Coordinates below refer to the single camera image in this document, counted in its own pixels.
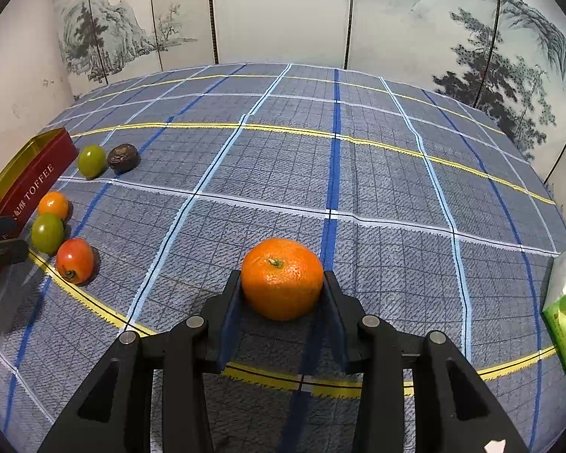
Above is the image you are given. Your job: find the orange tangerine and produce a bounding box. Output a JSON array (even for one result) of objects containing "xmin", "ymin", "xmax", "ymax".
[
  {"xmin": 38, "ymin": 191, "xmax": 70, "ymax": 222},
  {"xmin": 241, "ymin": 238, "xmax": 325, "ymax": 322}
]

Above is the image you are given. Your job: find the green tomato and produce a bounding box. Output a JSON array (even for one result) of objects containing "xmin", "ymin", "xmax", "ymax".
[
  {"xmin": 78, "ymin": 145, "xmax": 108, "ymax": 180},
  {"xmin": 31, "ymin": 213, "xmax": 65, "ymax": 255}
]

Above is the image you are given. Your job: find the landscape painted folding screen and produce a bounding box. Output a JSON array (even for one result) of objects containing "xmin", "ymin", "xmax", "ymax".
[{"xmin": 52, "ymin": 0, "xmax": 566, "ymax": 227}]

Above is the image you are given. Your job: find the red tomato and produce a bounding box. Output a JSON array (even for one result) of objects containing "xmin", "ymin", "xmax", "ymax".
[{"xmin": 55, "ymin": 238, "xmax": 95, "ymax": 285}]

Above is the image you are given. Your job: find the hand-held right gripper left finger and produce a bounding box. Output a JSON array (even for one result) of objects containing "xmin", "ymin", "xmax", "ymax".
[{"xmin": 38, "ymin": 269, "xmax": 244, "ymax": 453}]

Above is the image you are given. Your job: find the blue checked tablecloth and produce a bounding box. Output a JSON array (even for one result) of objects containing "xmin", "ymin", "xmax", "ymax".
[{"xmin": 0, "ymin": 62, "xmax": 566, "ymax": 453}]

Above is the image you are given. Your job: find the red and gold tin box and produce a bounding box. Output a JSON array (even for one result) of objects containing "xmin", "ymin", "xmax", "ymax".
[{"xmin": 0, "ymin": 127, "xmax": 79, "ymax": 234}]

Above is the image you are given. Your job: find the brown water chestnut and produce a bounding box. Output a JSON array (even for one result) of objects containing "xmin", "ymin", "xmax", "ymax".
[{"xmin": 107, "ymin": 144, "xmax": 142, "ymax": 174}]

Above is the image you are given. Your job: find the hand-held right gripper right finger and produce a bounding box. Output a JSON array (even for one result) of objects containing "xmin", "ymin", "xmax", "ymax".
[{"xmin": 321, "ymin": 269, "xmax": 529, "ymax": 453}]

